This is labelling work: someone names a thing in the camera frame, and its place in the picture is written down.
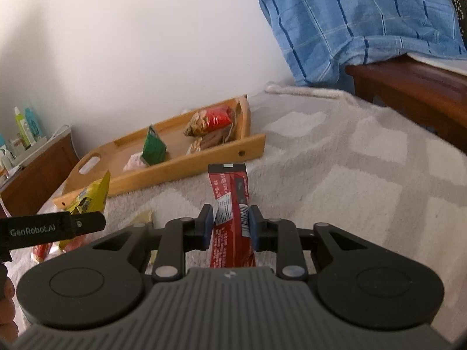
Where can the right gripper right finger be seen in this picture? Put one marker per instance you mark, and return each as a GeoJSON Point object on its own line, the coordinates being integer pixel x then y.
{"type": "Point", "coordinates": [357, 281]}

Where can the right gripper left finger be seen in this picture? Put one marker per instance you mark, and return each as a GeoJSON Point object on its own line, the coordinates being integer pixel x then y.
{"type": "Point", "coordinates": [107, 279]}

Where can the red toffee packet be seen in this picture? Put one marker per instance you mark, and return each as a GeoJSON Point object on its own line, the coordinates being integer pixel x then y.
{"type": "Point", "coordinates": [41, 252]}

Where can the yellow snack bag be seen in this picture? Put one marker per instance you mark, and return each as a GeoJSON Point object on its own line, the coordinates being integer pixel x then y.
{"type": "Point", "coordinates": [91, 199]}

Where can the pink white pastry packet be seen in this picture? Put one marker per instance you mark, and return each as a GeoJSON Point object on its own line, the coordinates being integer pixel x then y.
{"type": "Point", "coordinates": [135, 162]}

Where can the green snack packet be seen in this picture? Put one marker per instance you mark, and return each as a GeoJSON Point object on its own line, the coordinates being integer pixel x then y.
{"type": "Point", "coordinates": [154, 148]}

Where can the long red snack bar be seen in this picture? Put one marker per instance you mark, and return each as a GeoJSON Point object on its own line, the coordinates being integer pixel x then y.
{"type": "Point", "coordinates": [231, 246]}

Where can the red peanut bag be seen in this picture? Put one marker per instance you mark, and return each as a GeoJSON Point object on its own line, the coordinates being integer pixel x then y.
{"type": "Point", "coordinates": [208, 120]}

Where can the brown peanut snack bag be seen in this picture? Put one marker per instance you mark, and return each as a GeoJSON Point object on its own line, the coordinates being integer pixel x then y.
{"type": "Point", "coordinates": [216, 138]}

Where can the cherry drop candy packet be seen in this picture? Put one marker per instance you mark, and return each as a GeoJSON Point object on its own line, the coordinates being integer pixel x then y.
{"type": "Point", "coordinates": [145, 217]}

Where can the person's left hand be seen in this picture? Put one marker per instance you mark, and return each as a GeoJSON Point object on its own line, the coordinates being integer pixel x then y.
{"type": "Point", "coordinates": [9, 329]}

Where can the wooden side cabinet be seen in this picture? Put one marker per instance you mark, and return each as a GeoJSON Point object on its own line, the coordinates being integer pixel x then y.
{"type": "Point", "coordinates": [34, 184]}

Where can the white organizer tray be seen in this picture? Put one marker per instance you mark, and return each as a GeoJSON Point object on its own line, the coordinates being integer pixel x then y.
{"type": "Point", "coordinates": [29, 153]}

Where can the teal lotion bottle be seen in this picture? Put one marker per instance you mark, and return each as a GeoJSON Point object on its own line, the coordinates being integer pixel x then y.
{"type": "Point", "coordinates": [34, 125]}

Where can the green lotion bottle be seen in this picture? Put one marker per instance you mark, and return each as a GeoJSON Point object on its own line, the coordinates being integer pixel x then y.
{"type": "Point", "coordinates": [23, 127]}

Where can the grey patterned towel blanket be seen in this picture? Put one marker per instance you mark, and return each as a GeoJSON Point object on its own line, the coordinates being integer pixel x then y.
{"type": "Point", "coordinates": [371, 172]}

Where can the dark wooden chair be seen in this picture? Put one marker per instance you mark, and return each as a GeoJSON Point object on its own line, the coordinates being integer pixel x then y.
{"type": "Point", "coordinates": [430, 97]}

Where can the blue plaid cloth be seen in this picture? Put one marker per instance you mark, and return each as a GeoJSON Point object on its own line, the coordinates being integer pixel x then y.
{"type": "Point", "coordinates": [319, 38]}

